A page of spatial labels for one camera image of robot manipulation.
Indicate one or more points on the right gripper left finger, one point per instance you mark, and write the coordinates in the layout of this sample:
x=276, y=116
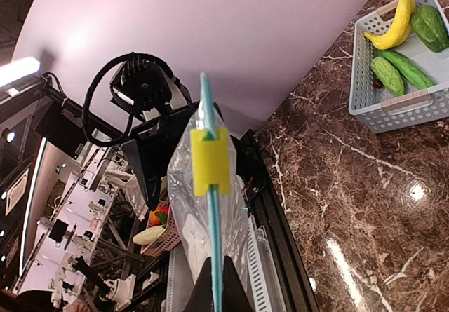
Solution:
x=201, y=298

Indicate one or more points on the yellow toy banana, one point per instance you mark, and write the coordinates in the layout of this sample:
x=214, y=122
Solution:
x=399, y=29

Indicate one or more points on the long green toy cucumber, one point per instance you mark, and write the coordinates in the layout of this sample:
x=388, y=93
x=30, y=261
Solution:
x=412, y=73

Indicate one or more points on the white slotted cable duct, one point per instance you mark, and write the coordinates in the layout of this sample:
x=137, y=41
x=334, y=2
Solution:
x=263, y=290

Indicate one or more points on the clear zip top bag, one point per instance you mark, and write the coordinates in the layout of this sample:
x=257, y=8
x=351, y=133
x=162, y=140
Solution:
x=214, y=225

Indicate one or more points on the pink basket of toy food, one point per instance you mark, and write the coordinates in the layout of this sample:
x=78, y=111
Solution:
x=160, y=234

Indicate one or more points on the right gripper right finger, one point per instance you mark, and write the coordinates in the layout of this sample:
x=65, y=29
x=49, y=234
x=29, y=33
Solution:
x=234, y=298

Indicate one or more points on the yellow zipper slider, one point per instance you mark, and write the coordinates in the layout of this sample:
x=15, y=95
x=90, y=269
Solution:
x=210, y=162

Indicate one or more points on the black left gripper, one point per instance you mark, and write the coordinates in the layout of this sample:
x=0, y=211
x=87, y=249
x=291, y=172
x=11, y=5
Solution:
x=150, y=148

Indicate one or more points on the short green toy gourd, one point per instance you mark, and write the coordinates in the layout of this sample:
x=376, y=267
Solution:
x=388, y=75

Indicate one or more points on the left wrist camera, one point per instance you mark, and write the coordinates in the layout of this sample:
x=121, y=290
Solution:
x=138, y=86

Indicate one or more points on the black front frame rail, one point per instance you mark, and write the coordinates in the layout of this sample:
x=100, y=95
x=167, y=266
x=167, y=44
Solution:
x=266, y=207

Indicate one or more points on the green toy bell pepper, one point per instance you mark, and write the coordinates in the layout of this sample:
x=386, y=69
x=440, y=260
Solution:
x=428, y=25

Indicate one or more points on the light blue plastic basket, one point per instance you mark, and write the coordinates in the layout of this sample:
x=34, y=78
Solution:
x=380, y=110

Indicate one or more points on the small red toy cherry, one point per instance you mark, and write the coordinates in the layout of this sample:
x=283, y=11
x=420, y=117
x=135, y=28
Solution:
x=378, y=84

